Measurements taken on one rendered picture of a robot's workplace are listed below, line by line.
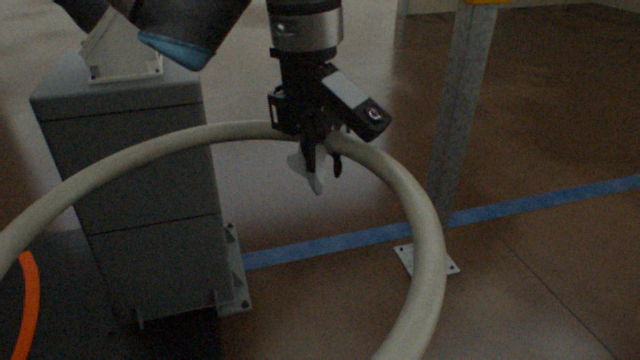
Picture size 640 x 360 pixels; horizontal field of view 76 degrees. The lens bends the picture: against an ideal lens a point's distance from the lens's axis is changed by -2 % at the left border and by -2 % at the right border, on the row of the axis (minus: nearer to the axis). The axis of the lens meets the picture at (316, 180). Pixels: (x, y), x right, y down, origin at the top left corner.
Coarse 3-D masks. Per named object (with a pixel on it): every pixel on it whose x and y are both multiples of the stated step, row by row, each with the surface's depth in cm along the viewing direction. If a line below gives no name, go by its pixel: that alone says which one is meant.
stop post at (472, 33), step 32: (480, 0) 107; (480, 32) 115; (448, 64) 126; (480, 64) 121; (448, 96) 128; (448, 128) 131; (448, 160) 138; (448, 192) 146; (448, 224) 155; (448, 256) 170
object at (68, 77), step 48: (48, 96) 97; (96, 96) 99; (144, 96) 102; (192, 96) 106; (48, 144) 102; (96, 144) 105; (96, 192) 113; (144, 192) 117; (192, 192) 121; (96, 240) 121; (144, 240) 126; (192, 240) 131; (144, 288) 136; (192, 288) 142; (240, 288) 156
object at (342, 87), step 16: (320, 80) 50; (336, 80) 52; (320, 96) 51; (336, 96) 50; (352, 96) 51; (368, 96) 52; (336, 112) 51; (352, 112) 50; (368, 112) 50; (384, 112) 51; (352, 128) 51; (368, 128) 49; (384, 128) 51
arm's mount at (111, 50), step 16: (112, 16) 96; (96, 32) 96; (112, 32) 98; (128, 32) 99; (96, 48) 99; (112, 48) 100; (128, 48) 101; (144, 48) 102; (96, 64) 101; (112, 64) 102; (128, 64) 103; (144, 64) 104; (160, 64) 110; (96, 80) 102; (112, 80) 103; (128, 80) 104
